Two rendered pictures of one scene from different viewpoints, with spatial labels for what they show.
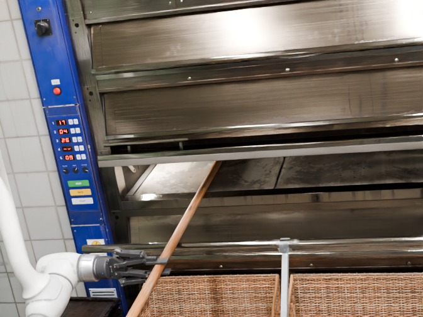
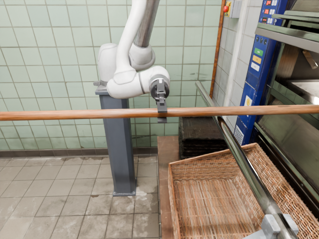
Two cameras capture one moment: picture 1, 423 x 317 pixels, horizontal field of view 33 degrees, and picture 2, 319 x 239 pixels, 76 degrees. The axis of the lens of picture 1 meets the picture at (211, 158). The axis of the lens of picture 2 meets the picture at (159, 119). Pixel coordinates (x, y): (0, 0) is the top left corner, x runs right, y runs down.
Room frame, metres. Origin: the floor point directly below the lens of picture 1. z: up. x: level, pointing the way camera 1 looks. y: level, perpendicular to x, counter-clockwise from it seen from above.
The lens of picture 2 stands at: (1.83, -0.34, 1.50)
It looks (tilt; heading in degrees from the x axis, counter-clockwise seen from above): 30 degrees down; 72
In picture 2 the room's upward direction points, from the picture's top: straight up
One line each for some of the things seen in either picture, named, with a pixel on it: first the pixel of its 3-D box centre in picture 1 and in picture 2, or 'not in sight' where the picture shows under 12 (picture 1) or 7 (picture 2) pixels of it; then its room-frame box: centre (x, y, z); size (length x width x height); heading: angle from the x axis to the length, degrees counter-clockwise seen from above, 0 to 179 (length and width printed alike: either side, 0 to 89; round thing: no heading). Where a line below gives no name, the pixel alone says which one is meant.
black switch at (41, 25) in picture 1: (39, 22); not in sight; (2.63, 0.54, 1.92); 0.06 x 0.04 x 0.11; 74
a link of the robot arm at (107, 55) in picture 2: not in sight; (111, 61); (1.94, 1.03, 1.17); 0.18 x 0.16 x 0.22; 15
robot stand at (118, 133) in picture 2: not in sight; (120, 144); (1.93, 1.02, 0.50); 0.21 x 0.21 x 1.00; 75
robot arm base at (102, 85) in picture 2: not in sight; (109, 82); (1.91, 1.03, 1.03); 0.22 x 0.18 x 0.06; 165
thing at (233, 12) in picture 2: not in sight; (233, 9); (2.76, 0.97, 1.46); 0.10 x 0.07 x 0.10; 74
